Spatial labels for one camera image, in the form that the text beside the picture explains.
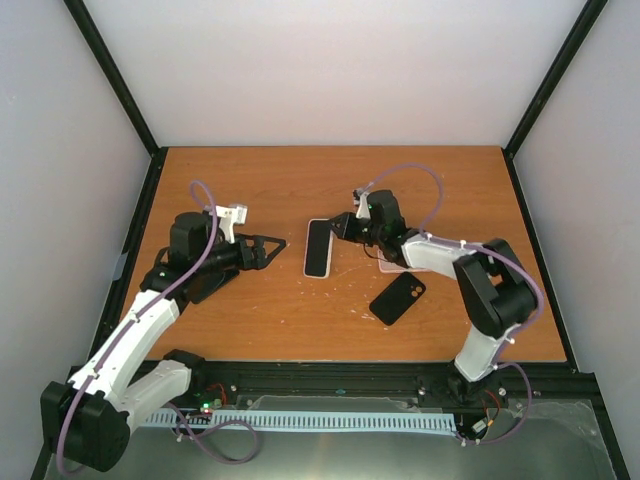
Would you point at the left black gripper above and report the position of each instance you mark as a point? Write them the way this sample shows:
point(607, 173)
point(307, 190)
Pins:
point(259, 261)

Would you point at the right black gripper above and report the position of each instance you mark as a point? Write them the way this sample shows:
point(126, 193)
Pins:
point(345, 231)

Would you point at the black phone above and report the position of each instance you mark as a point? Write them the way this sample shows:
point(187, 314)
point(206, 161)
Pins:
point(206, 285)
point(317, 247)

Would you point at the clear white phone case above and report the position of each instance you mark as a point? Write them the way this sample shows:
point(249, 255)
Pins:
point(329, 270)

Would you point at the black phone case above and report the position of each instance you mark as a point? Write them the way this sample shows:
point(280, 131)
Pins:
point(397, 298)

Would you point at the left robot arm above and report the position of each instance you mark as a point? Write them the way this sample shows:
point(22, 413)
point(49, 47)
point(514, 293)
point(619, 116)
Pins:
point(90, 419)

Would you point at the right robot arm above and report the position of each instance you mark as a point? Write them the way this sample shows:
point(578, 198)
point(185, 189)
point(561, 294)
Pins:
point(499, 296)

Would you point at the clear pink phone case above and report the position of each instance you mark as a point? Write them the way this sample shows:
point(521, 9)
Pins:
point(387, 267)

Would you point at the left controller board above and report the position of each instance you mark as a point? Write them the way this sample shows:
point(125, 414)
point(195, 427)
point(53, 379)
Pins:
point(212, 398)

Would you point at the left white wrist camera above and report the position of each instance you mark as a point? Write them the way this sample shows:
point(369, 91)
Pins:
point(229, 217)

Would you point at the light blue cable duct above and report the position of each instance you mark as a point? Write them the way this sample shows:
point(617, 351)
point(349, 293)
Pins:
point(328, 422)

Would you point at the black aluminium frame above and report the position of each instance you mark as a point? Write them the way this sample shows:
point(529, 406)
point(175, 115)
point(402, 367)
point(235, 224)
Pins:
point(562, 380)

